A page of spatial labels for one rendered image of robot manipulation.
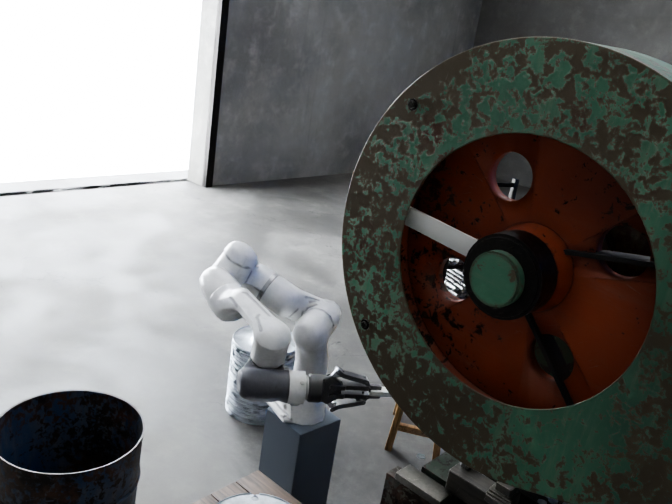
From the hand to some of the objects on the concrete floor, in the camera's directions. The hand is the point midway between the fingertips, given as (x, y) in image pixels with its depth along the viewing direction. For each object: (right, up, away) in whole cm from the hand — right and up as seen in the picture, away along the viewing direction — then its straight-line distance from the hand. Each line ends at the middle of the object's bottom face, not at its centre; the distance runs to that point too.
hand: (380, 391), depth 187 cm
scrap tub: (-97, -58, +29) cm, 117 cm away
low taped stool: (+23, -45, +123) cm, 133 cm away
